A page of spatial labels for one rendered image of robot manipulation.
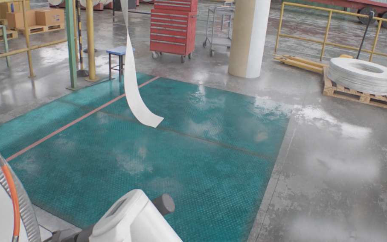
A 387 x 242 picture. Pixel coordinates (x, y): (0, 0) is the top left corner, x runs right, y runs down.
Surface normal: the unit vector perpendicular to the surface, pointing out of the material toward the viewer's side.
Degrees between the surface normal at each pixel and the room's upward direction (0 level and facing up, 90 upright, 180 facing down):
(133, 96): 94
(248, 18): 90
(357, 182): 0
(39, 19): 90
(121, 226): 49
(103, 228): 43
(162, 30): 90
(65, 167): 0
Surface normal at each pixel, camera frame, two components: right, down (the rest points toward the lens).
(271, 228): 0.07, -0.90
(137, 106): 0.75, 0.44
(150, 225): 0.55, -0.25
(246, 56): -0.13, 0.43
